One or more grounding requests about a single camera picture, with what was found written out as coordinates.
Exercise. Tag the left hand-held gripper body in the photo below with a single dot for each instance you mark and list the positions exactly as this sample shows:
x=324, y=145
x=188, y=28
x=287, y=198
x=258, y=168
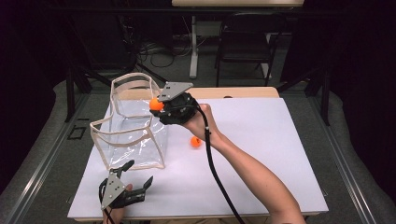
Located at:
x=113, y=189

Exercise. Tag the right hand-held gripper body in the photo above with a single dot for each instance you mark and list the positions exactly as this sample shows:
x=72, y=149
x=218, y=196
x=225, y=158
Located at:
x=177, y=109

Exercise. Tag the orange ball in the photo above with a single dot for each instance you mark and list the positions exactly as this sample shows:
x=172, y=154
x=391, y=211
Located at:
x=195, y=142
x=155, y=104

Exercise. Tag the clear plastic bag beige trim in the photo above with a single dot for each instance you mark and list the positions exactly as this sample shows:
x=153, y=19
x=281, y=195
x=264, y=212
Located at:
x=134, y=140

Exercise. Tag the person's left hand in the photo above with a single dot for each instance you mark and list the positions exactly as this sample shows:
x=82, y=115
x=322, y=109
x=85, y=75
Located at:
x=115, y=214

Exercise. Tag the person's right hand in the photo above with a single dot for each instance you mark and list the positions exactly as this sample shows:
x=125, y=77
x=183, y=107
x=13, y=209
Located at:
x=199, y=124

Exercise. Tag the light wooden table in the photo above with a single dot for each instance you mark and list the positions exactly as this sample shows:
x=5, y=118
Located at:
x=233, y=92

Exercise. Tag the white-legged desk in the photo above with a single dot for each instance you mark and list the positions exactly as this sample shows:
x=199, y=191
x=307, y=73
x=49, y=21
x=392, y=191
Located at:
x=194, y=46

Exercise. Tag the black metal stand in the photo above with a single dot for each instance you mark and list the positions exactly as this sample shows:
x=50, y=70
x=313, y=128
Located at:
x=325, y=93
x=70, y=93

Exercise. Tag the white board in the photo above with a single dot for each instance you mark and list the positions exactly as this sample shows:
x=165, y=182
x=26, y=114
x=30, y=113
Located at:
x=264, y=130

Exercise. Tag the black chair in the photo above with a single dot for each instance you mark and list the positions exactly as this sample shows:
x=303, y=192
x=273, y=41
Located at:
x=246, y=46

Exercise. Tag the black floor outlet frame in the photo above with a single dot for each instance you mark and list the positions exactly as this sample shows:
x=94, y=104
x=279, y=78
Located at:
x=77, y=132

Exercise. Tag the aluminium floor rail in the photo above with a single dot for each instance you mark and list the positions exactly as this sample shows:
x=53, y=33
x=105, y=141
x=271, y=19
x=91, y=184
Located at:
x=342, y=161
x=46, y=161

